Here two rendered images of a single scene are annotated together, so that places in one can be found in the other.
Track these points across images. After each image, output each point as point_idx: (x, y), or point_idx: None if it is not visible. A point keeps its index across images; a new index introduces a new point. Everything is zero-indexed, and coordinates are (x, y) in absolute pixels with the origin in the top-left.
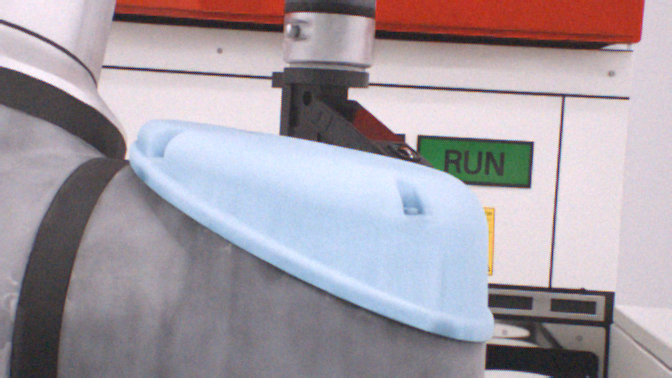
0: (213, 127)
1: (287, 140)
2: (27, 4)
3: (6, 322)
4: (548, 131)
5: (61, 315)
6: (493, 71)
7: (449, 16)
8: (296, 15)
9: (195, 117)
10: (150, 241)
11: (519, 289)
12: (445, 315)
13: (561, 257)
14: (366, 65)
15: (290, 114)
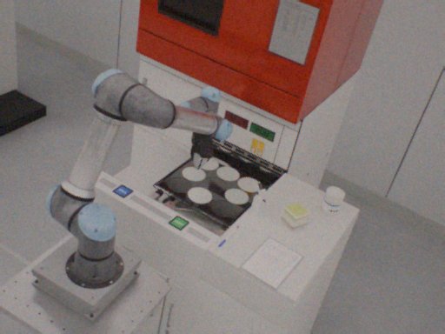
0: (92, 207)
1: (100, 210)
2: (81, 185)
3: (67, 223)
4: (279, 131)
5: (70, 224)
6: (269, 114)
7: (255, 103)
8: None
9: None
10: (77, 222)
11: (267, 161)
12: (98, 239)
13: (276, 158)
14: None
15: None
